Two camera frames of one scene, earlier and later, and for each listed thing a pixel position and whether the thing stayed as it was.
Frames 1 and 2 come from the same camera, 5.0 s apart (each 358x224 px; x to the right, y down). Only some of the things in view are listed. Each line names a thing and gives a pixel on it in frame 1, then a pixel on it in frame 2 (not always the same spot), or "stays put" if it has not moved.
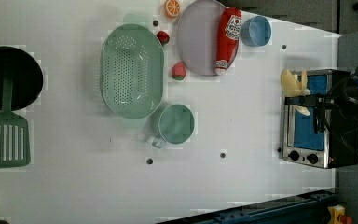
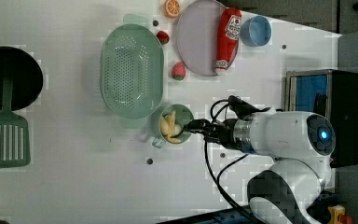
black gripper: [348, 102] → [222, 132]
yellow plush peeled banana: [293, 87] → [167, 126]
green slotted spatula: [5, 136] stays put
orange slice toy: [172, 8] stays put
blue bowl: [255, 31] stays put
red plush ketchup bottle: [227, 38] stays put
